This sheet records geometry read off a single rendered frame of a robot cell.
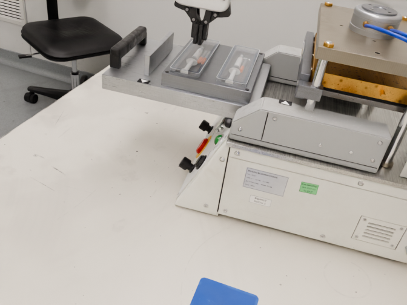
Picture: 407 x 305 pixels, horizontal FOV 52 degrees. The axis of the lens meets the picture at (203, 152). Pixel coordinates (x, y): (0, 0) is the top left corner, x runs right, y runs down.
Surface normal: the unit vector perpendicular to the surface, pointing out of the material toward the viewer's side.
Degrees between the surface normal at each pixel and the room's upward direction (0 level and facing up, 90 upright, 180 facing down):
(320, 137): 90
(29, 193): 0
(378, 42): 0
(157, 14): 90
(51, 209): 0
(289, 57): 90
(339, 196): 90
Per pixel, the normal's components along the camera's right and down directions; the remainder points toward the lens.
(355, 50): 0.12, -0.81
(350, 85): -0.24, 0.53
